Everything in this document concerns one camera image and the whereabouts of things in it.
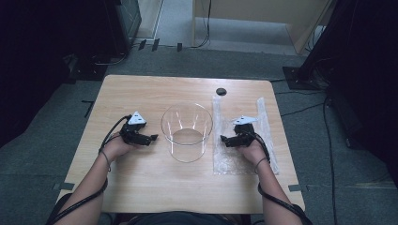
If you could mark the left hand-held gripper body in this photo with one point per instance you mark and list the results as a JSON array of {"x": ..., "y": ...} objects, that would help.
[{"x": 133, "y": 129}]

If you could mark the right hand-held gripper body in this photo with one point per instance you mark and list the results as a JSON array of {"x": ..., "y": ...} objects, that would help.
[{"x": 245, "y": 132}]

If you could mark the clear plastic bag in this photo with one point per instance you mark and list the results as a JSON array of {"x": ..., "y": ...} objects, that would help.
[{"x": 226, "y": 161}]

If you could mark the clear round container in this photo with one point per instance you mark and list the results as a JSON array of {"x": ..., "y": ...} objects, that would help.
[{"x": 187, "y": 137}]

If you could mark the person's right hand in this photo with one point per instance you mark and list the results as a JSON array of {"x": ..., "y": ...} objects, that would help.
[{"x": 256, "y": 153}]

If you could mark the person's left hand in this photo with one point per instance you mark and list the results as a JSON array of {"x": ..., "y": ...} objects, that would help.
[{"x": 114, "y": 148}]

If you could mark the person's dark clothing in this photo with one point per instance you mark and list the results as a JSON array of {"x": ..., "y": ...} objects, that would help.
[{"x": 181, "y": 218}]

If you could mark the black floor tape strip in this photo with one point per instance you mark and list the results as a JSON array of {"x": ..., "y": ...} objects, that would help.
[
  {"x": 155, "y": 44},
  {"x": 179, "y": 47},
  {"x": 142, "y": 44}
]

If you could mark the black cabinet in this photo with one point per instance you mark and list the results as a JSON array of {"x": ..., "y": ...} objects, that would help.
[{"x": 125, "y": 22}]

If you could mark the beige wooden furniture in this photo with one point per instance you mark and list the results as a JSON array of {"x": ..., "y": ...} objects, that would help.
[{"x": 250, "y": 11}]

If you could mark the black curtain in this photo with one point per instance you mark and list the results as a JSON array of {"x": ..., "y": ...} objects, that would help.
[{"x": 366, "y": 62}]

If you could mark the black stand base plate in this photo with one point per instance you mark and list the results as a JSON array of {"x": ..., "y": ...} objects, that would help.
[
  {"x": 300, "y": 79},
  {"x": 89, "y": 70}
]

